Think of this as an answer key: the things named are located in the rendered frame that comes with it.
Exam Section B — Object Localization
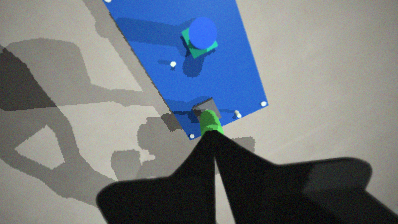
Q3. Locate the blue circuit board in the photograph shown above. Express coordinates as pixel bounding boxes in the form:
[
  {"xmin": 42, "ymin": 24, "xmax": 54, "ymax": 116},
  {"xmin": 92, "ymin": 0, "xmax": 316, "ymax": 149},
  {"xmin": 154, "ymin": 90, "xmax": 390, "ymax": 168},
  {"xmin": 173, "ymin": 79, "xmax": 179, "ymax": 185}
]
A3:
[{"xmin": 102, "ymin": 0, "xmax": 269, "ymax": 141}]

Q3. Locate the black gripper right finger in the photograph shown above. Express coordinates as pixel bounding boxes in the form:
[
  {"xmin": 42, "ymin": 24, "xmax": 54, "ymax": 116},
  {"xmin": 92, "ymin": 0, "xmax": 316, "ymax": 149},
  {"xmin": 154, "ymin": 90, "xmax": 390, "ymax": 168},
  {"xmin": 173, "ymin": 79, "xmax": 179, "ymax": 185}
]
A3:
[{"xmin": 211, "ymin": 130, "xmax": 372, "ymax": 224}]

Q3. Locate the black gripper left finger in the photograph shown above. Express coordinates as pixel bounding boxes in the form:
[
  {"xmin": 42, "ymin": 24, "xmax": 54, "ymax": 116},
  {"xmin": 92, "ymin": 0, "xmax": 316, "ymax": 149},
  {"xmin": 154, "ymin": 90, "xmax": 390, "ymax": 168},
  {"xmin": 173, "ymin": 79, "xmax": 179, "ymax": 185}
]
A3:
[{"xmin": 96, "ymin": 131, "xmax": 216, "ymax": 224}]

